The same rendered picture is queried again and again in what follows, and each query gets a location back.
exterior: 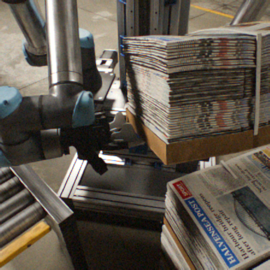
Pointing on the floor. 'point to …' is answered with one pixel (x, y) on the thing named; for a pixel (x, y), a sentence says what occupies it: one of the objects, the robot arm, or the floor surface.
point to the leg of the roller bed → (75, 254)
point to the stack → (220, 216)
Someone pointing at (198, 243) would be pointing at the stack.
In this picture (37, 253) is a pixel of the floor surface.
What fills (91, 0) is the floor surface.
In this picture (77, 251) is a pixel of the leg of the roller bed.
